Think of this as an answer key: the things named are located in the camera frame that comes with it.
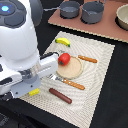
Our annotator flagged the red toy tomato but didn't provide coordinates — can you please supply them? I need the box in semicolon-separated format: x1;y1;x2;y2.
58;53;70;66

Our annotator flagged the grey pot with handle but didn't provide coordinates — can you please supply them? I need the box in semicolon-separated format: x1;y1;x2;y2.
41;0;82;19

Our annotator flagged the round wooden plate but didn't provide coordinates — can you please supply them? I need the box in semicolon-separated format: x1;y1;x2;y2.
56;56;83;79

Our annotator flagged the brown toy sausage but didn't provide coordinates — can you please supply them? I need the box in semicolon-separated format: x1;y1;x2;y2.
49;88;72;104

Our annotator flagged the beige bowl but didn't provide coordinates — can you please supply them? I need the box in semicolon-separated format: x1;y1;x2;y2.
116;4;128;30

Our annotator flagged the fork with wooden handle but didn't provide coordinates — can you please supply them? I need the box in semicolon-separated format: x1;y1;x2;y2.
47;74;85;90

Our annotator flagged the grey saucepan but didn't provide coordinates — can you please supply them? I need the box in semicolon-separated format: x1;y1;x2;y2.
81;0;104;24

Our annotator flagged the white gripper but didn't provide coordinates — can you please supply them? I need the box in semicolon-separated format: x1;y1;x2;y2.
0;52;59;101

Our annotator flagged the woven beige placemat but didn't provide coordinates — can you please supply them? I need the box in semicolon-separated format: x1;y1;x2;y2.
21;31;114;128

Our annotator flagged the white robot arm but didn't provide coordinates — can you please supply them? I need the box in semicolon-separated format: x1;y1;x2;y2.
0;0;58;100

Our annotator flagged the yellow toy banana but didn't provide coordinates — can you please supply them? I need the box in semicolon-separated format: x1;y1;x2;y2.
55;38;70;47

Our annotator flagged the knife with wooden handle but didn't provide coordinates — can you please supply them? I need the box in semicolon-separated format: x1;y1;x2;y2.
58;49;99;64

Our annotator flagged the yellow toy cheese block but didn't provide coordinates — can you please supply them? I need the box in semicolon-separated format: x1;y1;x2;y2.
29;88;39;96

